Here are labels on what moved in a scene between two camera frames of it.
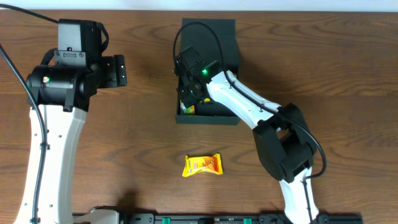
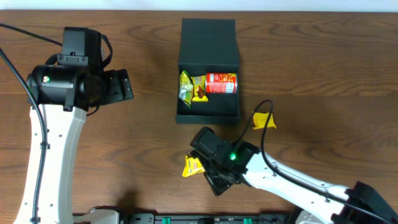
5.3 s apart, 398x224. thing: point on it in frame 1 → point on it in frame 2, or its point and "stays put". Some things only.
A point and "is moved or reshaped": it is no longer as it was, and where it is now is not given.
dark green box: x=214 y=40 stays put
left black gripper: x=120 y=70 → x=117 y=87
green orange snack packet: x=184 y=110 is moved or reshaped
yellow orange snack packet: x=209 y=163 stays put
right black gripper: x=185 y=59 → x=214 y=173
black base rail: x=237 y=218 stays put
